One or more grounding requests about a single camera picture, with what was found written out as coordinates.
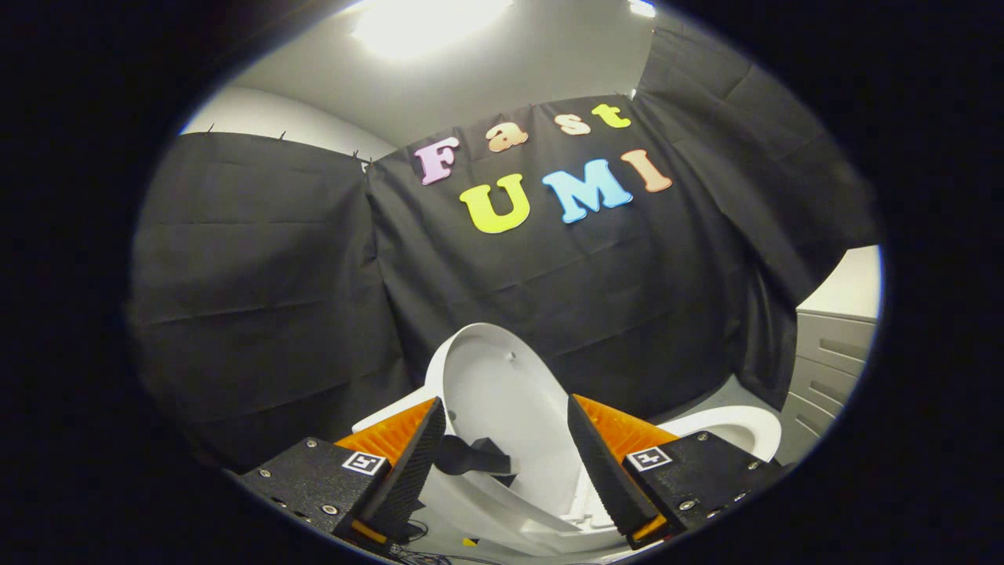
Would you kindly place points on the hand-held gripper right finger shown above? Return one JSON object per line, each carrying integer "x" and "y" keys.
{"x": 600, "y": 463}

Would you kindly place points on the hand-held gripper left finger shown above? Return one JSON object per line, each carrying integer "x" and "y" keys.
{"x": 416, "y": 463}

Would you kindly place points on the black lid pull tab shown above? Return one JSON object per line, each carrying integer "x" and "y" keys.
{"x": 471, "y": 457}

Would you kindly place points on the white toilet lid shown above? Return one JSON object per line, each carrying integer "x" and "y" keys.
{"x": 502, "y": 384}

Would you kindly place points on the white ceramic toilet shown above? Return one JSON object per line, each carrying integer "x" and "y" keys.
{"x": 729, "y": 428}

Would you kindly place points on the black backdrop cloth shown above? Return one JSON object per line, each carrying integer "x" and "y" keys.
{"x": 549, "y": 282}

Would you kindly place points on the white drawer cabinet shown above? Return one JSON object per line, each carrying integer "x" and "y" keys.
{"x": 831, "y": 353}

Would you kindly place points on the large ceiling light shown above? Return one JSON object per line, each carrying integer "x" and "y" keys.
{"x": 427, "y": 23}

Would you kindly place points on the small ceiling light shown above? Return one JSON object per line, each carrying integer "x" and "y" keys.
{"x": 642, "y": 8}

